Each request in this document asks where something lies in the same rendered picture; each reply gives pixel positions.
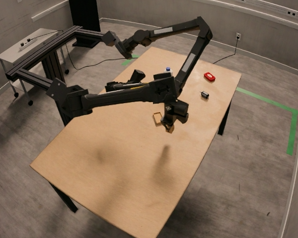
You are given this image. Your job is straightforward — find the white bottle with blue cap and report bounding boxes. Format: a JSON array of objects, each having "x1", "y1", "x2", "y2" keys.
[{"x1": 164, "y1": 67, "x2": 173, "y2": 76}]

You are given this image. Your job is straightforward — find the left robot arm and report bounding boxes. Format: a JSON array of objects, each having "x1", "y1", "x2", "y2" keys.
[{"x1": 118, "y1": 16, "x2": 213, "y2": 124}]

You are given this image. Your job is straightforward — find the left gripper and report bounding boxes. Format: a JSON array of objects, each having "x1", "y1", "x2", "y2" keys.
[{"x1": 160, "y1": 110, "x2": 177, "y2": 131}]

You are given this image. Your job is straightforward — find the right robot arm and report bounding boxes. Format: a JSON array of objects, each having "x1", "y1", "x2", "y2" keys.
[{"x1": 61, "y1": 69, "x2": 177, "y2": 118}]

